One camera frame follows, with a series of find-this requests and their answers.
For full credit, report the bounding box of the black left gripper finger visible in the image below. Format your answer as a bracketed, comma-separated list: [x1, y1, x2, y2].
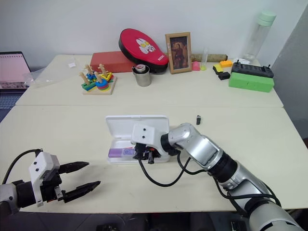
[58, 161, 90, 175]
[63, 180, 102, 204]

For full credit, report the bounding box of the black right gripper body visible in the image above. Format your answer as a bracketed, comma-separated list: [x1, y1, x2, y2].
[132, 141, 160, 165]

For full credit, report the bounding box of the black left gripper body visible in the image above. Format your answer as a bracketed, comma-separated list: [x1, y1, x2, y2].
[40, 169, 66, 204]

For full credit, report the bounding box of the purple marker with label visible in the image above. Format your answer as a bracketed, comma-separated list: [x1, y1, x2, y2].
[108, 148, 137, 158]

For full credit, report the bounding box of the white plastic pencil case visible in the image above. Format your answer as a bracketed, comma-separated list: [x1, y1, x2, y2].
[104, 115, 170, 165]

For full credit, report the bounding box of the metal cup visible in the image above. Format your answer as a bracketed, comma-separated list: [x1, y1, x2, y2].
[131, 64, 153, 87]

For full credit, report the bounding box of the wooden shape stacking toy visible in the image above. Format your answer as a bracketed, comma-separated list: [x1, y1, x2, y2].
[79, 63, 118, 96]

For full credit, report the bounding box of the clear plastic bag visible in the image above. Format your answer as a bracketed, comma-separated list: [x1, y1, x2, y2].
[22, 56, 84, 89]

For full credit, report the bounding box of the red rectangular box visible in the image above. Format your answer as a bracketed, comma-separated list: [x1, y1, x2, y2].
[90, 51, 136, 74]

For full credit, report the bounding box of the red and black punch pad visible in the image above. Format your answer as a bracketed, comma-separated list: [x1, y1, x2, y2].
[118, 28, 169, 74]

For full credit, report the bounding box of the laptop with pink screen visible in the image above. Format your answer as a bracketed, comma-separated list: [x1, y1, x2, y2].
[0, 51, 32, 122]

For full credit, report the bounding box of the clear plastic tube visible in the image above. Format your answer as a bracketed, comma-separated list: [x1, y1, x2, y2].
[202, 47, 209, 70]

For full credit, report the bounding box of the brown rolled mat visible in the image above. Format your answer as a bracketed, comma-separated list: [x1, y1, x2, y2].
[191, 53, 228, 62]

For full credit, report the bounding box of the green rectangular box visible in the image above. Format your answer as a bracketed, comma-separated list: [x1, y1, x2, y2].
[228, 72, 275, 93]

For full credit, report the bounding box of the white paper piece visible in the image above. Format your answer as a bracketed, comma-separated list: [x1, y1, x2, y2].
[232, 57, 251, 65]

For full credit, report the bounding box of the black device on box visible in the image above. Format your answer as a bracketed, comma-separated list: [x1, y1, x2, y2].
[231, 60, 275, 78]

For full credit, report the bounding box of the clear bottle with green lid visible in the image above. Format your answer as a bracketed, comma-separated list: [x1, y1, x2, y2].
[242, 9, 277, 61]

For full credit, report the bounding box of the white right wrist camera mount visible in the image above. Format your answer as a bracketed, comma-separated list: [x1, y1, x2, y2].
[130, 123, 169, 160]

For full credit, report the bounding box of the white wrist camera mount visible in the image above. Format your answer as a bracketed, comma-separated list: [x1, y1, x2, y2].
[130, 123, 169, 160]
[28, 151, 60, 208]

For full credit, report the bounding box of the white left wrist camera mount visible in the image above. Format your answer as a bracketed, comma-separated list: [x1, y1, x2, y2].
[28, 151, 60, 208]

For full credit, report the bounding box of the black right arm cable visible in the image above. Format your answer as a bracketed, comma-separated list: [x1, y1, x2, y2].
[137, 154, 210, 187]

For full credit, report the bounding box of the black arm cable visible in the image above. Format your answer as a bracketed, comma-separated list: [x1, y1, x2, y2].
[1, 149, 43, 185]
[137, 154, 210, 187]

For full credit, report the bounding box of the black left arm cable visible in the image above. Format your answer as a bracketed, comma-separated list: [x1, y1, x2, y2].
[1, 149, 43, 185]

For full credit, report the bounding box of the wooden picture frame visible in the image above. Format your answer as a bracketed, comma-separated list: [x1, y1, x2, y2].
[165, 31, 193, 75]

